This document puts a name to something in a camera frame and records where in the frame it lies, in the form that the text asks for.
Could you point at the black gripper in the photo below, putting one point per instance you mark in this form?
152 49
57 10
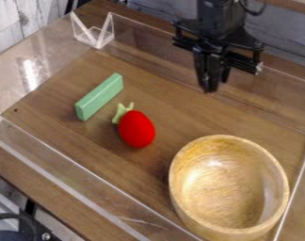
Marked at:
218 40

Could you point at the red felt strawberry toy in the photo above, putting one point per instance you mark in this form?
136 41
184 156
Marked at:
136 127

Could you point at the green rectangular block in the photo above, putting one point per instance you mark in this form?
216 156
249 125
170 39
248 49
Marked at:
98 97

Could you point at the clear acrylic tray walls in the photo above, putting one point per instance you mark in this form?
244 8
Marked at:
137 156

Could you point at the wooden bowl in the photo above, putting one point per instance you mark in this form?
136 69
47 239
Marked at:
229 188

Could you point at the clear acrylic corner bracket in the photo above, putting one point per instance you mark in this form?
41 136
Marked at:
93 36

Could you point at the black clamp with cable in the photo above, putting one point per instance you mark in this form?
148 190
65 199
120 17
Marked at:
19 227

